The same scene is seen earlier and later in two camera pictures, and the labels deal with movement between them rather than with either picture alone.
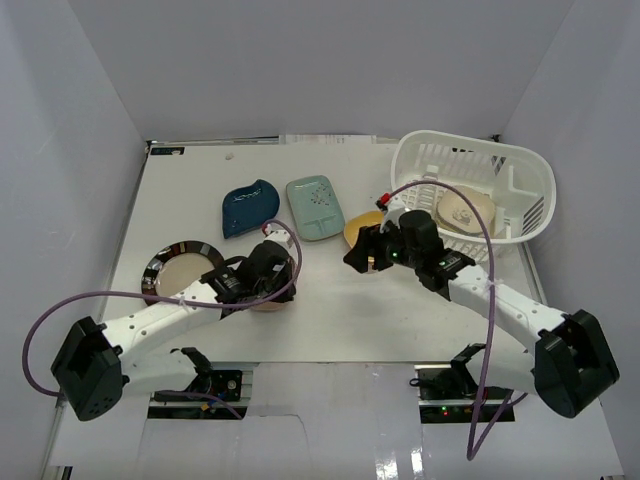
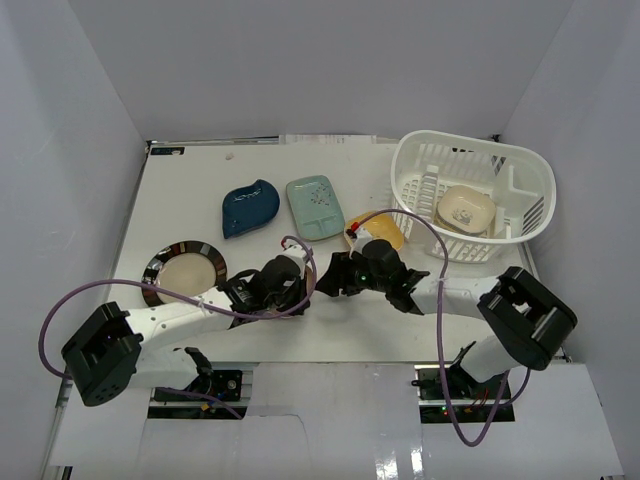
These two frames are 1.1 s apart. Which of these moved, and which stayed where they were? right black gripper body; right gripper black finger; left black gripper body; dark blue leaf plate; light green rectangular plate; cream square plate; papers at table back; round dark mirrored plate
Moved: right gripper black finger; right black gripper body; left black gripper body
Stayed: round dark mirrored plate; light green rectangular plate; dark blue leaf plate; cream square plate; papers at table back
